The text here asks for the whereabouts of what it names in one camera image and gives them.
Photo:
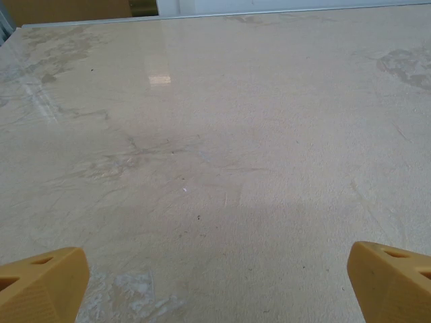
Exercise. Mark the brown cardboard box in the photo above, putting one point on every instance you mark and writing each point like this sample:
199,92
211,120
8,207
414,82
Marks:
67,10

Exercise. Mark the corrugated striped left side panel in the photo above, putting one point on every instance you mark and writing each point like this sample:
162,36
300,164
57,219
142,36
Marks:
6,20

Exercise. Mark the aluminium table edge rail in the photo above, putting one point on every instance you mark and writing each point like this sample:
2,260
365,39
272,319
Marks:
235,15

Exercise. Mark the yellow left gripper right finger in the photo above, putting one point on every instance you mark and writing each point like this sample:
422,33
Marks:
387,286

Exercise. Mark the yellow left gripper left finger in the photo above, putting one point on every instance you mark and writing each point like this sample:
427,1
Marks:
40,286

